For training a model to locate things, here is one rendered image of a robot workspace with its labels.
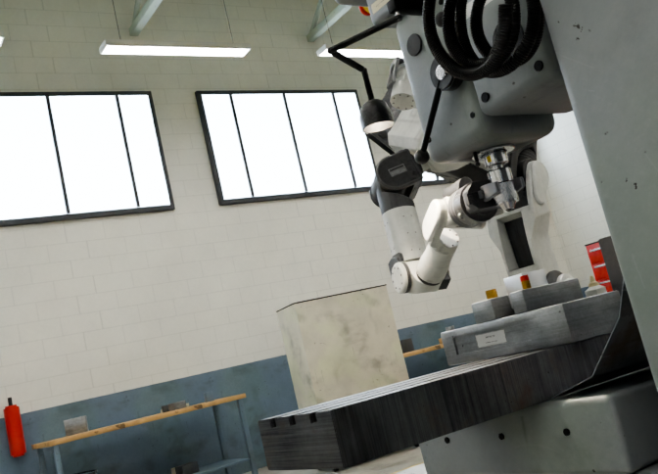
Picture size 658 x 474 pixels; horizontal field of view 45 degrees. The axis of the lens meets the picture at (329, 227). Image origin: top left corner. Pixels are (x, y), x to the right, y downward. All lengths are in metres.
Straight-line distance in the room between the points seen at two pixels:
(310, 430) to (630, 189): 0.56
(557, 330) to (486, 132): 0.38
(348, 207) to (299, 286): 1.41
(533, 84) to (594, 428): 0.56
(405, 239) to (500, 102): 0.67
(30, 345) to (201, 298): 1.98
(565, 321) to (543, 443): 0.21
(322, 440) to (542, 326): 0.49
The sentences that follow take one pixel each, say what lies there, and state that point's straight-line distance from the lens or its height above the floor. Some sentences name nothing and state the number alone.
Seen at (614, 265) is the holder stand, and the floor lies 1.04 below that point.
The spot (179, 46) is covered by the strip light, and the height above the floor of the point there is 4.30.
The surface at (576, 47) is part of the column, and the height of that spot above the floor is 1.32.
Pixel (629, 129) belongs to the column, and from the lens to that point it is 1.13.
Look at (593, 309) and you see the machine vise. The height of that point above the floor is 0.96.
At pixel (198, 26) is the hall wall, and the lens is 10.73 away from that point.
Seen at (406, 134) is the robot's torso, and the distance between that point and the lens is 2.09.
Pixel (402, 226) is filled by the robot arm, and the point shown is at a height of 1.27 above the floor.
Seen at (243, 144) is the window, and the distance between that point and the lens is 10.18.
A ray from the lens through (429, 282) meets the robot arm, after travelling 1.91.
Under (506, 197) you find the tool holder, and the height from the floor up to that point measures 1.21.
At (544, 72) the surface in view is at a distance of 1.36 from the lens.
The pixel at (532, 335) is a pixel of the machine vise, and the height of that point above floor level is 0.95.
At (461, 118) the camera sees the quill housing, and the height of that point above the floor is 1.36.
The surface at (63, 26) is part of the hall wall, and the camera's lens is 10.08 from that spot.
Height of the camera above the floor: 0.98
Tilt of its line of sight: 9 degrees up
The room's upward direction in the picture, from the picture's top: 13 degrees counter-clockwise
